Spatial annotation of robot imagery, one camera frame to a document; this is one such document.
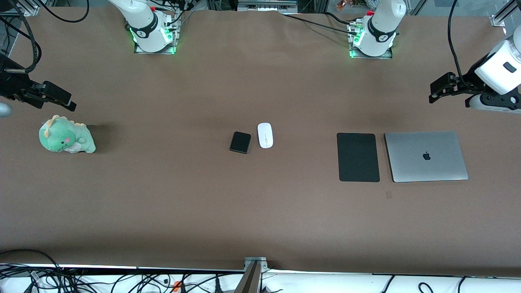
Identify aluminium frame bar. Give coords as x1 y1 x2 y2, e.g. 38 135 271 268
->
238 0 298 12

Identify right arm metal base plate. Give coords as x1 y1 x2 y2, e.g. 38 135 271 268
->
134 18 180 55

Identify silver closed laptop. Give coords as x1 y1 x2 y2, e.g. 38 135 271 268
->
384 131 469 183

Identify brown table cover cloth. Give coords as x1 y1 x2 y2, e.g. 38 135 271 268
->
0 6 521 278

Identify white computer mouse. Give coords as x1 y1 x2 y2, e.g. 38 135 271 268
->
257 122 274 149

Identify tangled black cable bundle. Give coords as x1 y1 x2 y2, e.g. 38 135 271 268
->
0 249 245 293

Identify green dinosaur plush toy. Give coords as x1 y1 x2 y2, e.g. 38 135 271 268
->
39 115 96 154

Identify aluminium corner extrusion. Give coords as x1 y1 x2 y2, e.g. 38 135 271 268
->
490 0 521 27

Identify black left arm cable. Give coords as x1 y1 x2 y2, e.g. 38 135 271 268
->
447 0 465 84

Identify short black base cable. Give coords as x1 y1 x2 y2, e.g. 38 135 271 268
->
324 11 355 26

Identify long black base cable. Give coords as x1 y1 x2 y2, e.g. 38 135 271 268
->
281 14 358 35

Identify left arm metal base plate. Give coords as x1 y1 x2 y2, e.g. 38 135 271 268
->
348 20 394 60

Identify small black phone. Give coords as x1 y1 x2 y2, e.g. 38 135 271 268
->
229 131 252 154

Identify black mouse pad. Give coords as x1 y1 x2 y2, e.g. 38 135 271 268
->
337 133 381 182

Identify aluminium camera mount post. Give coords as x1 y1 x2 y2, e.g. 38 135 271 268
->
235 257 269 293

